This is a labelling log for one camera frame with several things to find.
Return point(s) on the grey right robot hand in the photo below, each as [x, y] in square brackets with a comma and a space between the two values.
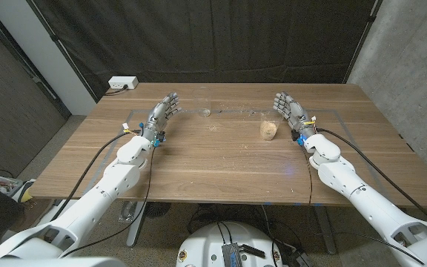
[295, 113]

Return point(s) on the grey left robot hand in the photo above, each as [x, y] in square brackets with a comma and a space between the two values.
[156, 120]

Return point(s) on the larger clear plastic cup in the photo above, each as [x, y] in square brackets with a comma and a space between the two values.
[269, 128]

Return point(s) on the brown sugar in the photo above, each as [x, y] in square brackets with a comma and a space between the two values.
[268, 130]

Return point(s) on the smaller clear plastic cup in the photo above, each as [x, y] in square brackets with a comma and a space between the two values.
[201, 102]

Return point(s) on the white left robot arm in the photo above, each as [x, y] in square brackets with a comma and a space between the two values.
[121, 174]

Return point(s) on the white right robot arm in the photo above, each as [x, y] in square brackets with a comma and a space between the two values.
[347, 178]

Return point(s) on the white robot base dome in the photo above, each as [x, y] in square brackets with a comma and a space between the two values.
[198, 244]

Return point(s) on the white power strip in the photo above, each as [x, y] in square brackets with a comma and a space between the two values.
[122, 82]

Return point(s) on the grey tape outline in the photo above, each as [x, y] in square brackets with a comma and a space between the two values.
[235, 111]

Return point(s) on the black backdrop curtain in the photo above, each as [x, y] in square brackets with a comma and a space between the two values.
[161, 37]

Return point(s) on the black round floor object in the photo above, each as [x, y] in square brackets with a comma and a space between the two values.
[158, 209]

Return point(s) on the black backdrop stand pole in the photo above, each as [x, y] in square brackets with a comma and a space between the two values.
[364, 37]
[56, 38]

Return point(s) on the grey table leg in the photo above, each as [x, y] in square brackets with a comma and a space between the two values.
[324, 230]
[133, 237]

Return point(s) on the black flat plate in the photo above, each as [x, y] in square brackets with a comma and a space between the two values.
[252, 251]

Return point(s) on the yellow and black object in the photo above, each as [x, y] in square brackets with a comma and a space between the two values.
[26, 194]

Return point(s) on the dark brown door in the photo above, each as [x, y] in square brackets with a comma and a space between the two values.
[6, 111]

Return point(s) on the grey finned electronics box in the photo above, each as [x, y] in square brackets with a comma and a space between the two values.
[231, 256]

